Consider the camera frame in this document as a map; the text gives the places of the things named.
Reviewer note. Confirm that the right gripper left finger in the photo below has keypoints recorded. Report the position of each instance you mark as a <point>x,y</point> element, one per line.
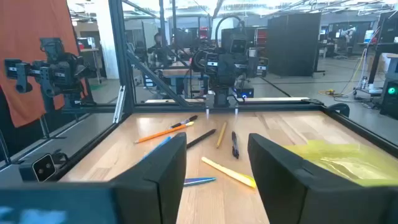
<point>155,186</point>

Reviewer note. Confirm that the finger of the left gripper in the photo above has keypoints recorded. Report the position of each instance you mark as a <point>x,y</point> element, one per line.
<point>227,71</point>
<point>241,71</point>

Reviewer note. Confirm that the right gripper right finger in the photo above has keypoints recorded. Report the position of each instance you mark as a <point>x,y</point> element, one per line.
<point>295,193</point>

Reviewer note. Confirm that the orange pencil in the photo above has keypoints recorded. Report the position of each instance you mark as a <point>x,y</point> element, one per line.
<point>161,133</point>

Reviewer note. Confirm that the black paintbrush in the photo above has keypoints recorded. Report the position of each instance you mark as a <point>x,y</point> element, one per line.
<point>186,120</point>

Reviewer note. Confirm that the yellow-green plastic supply box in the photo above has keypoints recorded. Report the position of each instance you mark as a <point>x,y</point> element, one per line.
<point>342,158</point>

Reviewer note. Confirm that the yellow pencil green ferrule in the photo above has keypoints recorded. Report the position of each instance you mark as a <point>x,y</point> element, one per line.
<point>221,135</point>

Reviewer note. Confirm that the black felt-tip pen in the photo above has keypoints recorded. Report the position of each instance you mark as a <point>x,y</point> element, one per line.
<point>202,137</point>

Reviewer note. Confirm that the yellow highlighter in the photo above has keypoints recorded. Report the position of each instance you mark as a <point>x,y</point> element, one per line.
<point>224,171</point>

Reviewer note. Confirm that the black pen with clip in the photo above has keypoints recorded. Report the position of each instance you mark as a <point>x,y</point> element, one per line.
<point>235,146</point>

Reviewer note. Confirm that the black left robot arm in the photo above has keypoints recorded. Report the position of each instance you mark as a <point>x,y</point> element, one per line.
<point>222,96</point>

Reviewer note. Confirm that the black box blue light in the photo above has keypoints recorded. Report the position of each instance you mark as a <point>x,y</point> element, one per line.
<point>245,92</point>

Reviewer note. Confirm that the person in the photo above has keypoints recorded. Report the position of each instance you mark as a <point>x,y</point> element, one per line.
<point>157,46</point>

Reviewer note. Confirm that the black partition cabinet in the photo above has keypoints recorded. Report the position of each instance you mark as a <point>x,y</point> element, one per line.
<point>293,43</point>

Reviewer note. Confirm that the black computer green light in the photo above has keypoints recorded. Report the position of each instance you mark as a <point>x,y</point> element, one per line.
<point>390,96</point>

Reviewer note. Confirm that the orange cloth curtain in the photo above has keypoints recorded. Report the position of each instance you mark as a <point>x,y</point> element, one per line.
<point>25,46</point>

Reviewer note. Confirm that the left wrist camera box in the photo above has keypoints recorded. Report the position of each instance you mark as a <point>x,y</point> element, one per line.
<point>238,43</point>

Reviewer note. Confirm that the silver metal post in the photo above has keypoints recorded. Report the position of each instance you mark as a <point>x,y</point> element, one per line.
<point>207,113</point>
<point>236,111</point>

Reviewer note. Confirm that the black aluminium table frame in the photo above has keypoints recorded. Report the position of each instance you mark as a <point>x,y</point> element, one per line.
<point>122,62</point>

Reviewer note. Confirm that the silver frame bracket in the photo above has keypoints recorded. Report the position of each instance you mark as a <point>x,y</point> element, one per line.
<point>119,104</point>

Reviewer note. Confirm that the small black depth camera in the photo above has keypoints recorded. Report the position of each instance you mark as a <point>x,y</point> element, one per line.
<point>43,168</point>

